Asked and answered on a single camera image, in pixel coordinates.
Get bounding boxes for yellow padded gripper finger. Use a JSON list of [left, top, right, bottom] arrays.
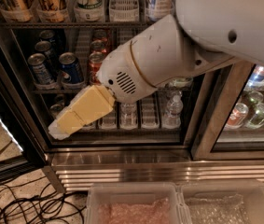
[[49, 85, 115, 140]]

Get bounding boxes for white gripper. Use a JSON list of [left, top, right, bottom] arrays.
[[96, 15, 237, 104]]

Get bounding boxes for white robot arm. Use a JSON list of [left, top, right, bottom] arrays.
[[49, 0, 264, 140]]

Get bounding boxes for red cola can front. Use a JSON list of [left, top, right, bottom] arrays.
[[89, 51, 104, 84]]

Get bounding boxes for silver can bottom left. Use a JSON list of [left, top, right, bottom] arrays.
[[49, 104, 63, 119]]

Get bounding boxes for white empty can tray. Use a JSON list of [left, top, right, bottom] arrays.
[[117, 28, 137, 46]]

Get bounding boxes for blue cola can front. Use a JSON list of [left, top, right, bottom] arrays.
[[59, 52, 84, 84]]

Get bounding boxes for red can second row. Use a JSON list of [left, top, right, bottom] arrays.
[[90, 40, 110, 55]]

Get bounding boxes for silver blue can front left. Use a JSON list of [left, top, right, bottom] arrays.
[[28, 53, 55, 85]]

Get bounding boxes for steel fridge base grille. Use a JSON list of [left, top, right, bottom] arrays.
[[43, 149, 264, 193]]

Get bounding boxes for dark can middle row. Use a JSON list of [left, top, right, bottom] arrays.
[[35, 40, 59, 77]]

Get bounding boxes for open fridge door left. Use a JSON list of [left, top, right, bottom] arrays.
[[0, 47, 45, 184]]

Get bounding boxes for water bottle centre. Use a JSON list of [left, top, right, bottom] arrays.
[[120, 104, 137, 130]]

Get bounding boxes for water bottle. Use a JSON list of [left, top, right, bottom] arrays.
[[162, 95, 183, 129], [120, 104, 137, 130]]

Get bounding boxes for water bottle right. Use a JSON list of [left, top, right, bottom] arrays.
[[162, 95, 183, 129]]

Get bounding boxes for clear bin pink wrap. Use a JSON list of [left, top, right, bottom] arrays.
[[85, 182, 185, 224]]

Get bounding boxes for clear bin white wrap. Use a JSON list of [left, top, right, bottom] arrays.
[[181, 180, 264, 224]]

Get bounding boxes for black floor cables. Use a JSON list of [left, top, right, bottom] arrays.
[[0, 175, 87, 224]]

